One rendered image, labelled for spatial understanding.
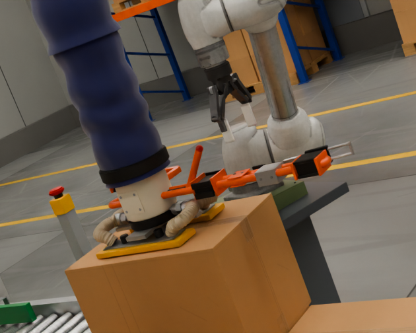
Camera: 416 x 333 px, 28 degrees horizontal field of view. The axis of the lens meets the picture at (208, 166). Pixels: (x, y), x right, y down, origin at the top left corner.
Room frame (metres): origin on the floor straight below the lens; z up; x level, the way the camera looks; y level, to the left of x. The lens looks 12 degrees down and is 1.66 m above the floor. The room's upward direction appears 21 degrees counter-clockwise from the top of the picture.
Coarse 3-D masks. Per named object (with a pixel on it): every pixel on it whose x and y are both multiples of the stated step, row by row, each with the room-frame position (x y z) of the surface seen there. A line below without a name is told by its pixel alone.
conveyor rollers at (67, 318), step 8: (80, 312) 3.33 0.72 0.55; (40, 320) 3.46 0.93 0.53; (48, 320) 3.39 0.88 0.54; (56, 320) 3.33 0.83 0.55; (64, 320) 3.33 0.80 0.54; (72, 320) 3.27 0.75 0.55; (80, 320) 3.28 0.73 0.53; (0, 328) 3.52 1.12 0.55; (8, 328) 3.54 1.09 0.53; (16, 328) 3.47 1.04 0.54; (24, 328) 3.40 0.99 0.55; (32, 328) 3.42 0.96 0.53; (40, 328) 3.34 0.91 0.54; (48, 328) 3.28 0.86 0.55; (56, 328) 3.29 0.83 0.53; (64, 328) 3.22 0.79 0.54; (72, 328) 3.23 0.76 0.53; (80, 328) 3.16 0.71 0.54; (88, 328) 3.10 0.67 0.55
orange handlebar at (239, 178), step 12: (168, 168) 2.83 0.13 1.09; (180, 168) 2.80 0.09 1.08; (288, 168) 2.24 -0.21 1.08; (228, 180) 2.36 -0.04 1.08; (240, 180) 2.33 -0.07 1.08; (252, 180) 2.31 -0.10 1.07; (168, 192) 2.49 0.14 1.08; (180, 192) 2.46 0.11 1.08; (192, 192) 2.44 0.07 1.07; (108, 204) 2.65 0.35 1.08; (120, 204) 2.61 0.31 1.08
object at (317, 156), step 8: (312, 152) 2.25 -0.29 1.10; (320, 152) 2.22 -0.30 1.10; (296, 160) 2.23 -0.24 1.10; (304, 160) 2.20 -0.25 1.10; (312, 160) 2.18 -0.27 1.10; (320, 160) 2.19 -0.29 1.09; (296, 168) 2.22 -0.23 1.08; (304, 168) 2.21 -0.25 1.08; (312, 168) 2.19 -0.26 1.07; (320, 168) 2.17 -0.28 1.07; (296, 176) 2.21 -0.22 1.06; (304, 176) 2.20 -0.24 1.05
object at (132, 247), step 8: (160, 232) 2.45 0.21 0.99; (184, 232) 2.43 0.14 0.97; (192, 232) 2.43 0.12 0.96; (120, 240) 2.58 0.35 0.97; (136, 240) 2.51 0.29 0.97; (144, 240) 2.48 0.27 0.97; (152, 240) 2.45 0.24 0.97; (160, 240) 2.42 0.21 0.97; (168, 240) 2.40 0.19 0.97; (176, 240) 2.37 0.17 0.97; (184, 240) 2.39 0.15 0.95; (104, 248) 2.56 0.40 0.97; (112, 248) 2.53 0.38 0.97; (120, 248) 2.51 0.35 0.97; (128, 248) 2.48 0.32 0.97; (136, 248) 2.46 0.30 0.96; (144, 248) 2.44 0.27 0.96; (152, 248) 2.42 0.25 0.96; (160, 248) 2.40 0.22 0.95; (96, 256) 2.56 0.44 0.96; (104, 256) 2.54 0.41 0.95; (112, 256) 2.52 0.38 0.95
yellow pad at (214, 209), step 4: (212, 204) 2.60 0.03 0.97; (216, 204) 2.60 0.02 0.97; (220, 204) 2.58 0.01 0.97; (224, 204) 2.60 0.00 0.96; (208, 208) 2.57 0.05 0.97; (212, 208) 2.57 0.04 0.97; (216, 208) 2.56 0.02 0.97; (220, 208) 2.57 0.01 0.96; (204, 212) 2.54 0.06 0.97; (208, 212) 2.54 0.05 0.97; (212, 212) 2.53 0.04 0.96; (216, 212) 2.55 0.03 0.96; (200, 216) 2.54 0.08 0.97; (204, 216) 2.53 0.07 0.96; (208, 216) 2.52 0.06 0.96; (212, 216) 2.53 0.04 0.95; (192, 220) 2.56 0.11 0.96; (196, 220) 2.55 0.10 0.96; (200, 220) 2.54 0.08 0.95; (204, 220) 2.53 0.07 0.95; (132, 232) 2.71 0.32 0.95
